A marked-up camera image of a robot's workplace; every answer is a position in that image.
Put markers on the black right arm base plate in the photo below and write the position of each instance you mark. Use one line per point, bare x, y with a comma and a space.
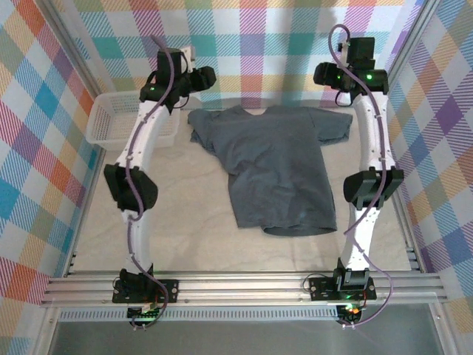
321, 290

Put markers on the grey metal shelf plate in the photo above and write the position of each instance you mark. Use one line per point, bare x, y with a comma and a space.
240, 340

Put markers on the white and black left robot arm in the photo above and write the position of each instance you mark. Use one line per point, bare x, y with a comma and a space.
138, 144

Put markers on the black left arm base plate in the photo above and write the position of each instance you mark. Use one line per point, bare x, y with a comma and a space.
170, 290

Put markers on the aluminium frame post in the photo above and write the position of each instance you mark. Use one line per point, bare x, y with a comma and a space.
75, 55
402, 55

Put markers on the aluminium side rail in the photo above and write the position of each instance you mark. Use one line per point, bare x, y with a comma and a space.
410, 240
95, 172

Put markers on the white perforated plastic basket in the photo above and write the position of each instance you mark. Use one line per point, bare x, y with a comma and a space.
111, 118

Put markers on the grey t-shirt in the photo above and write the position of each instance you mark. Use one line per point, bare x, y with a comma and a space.
273, 166

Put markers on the aluminium corner strut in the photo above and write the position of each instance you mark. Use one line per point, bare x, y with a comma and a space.
46, 333
443, 333

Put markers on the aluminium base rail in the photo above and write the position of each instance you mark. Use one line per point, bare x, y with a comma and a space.
240, 288

